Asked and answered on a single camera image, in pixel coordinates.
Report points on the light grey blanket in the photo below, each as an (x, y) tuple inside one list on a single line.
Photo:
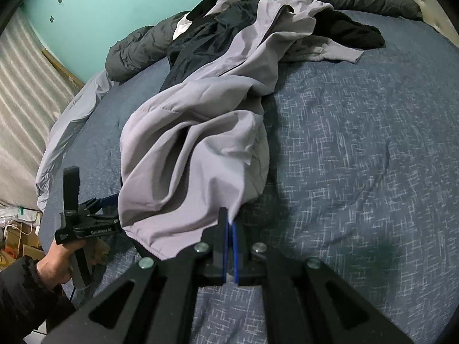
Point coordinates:
[(66, 129)]

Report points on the wooden frame by wall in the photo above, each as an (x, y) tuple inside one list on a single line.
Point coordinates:
[(73, 81)]

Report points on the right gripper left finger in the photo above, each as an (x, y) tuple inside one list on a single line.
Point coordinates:
[(153, 302)]

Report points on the cream tufted headboard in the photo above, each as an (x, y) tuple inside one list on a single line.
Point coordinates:
[(435, 16)]

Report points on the dark grey rolled duvet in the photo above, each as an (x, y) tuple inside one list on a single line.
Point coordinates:
[(149, 44)]

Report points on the black garment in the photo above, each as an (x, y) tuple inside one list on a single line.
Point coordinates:
[(248, 38)]

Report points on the person's left hand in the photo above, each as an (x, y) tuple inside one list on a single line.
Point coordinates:
[(55, 269)]

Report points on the striped beige curtain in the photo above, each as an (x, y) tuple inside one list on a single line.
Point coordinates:
[(33, 95)]

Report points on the cardboard boxes on floor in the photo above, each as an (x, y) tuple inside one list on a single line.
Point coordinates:
[(19, 235)]

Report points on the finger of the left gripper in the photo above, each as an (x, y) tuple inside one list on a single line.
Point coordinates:
[(108, 201)]

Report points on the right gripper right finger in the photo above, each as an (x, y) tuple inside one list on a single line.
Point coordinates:
[(306, 301)]

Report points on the light lilac zip jacket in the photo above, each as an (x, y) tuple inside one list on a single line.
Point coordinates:
[(187, 152)]

